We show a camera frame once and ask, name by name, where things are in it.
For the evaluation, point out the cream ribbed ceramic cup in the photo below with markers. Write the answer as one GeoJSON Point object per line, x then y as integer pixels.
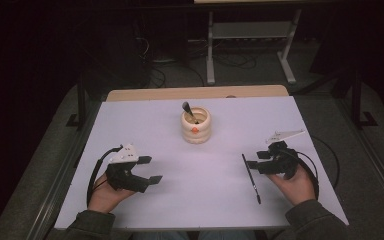
{"type": "Point", "coordinates": [196, 133]}

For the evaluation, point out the black metal stand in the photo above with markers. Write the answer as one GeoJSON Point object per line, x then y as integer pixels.
{"type": "Point", "coordinates": [81, 103]}
{"type": "Point", "coordinates": [356, 100]}

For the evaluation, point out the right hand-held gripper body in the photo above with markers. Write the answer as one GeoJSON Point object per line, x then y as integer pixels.
{"type": "Point", "coordinates": [280, 163]}

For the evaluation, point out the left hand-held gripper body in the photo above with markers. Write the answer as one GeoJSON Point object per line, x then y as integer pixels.
{"type": "Point", "coordinates": [125, 180]}

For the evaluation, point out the person's left hand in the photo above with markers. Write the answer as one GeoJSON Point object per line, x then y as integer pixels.
{"type": "Point", "coordinates": [105, 198]}

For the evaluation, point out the grey metal stand frame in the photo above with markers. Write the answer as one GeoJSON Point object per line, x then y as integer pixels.
{"type": "Point", "coordinates": [250, 30]}

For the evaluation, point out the light wooden table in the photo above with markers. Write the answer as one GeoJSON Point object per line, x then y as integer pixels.
{"type": "Point", "coordinates": [196, 92]}

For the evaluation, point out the person's right hand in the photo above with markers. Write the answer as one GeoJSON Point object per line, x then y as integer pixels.
{"type": "Point", "coordinates": [298, 190]}

